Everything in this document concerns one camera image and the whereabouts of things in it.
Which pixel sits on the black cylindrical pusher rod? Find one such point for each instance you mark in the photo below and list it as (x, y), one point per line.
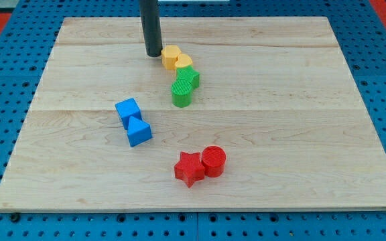
(149, 13)

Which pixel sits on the yellow heart block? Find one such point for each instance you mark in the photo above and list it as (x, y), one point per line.
(183, 60)

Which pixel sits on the green star block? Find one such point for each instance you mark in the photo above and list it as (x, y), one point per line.
(189, 74)

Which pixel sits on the red star block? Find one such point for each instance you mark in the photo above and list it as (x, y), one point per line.
(189, 168)

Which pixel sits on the yellow hexagon block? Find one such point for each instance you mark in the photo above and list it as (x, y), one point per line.
(170, 55)

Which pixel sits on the green cylinder block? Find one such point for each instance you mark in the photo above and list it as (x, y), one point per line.
(181, 93)

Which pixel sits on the blue cube block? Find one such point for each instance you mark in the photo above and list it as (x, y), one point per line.
(126, 109)

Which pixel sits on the blue triangle block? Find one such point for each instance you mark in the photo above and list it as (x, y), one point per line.
(138, 131)

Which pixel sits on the red cylinder block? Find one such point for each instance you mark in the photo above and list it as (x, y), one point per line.
(213, 160)

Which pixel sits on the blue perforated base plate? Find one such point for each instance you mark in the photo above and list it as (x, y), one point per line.
(26, 43)

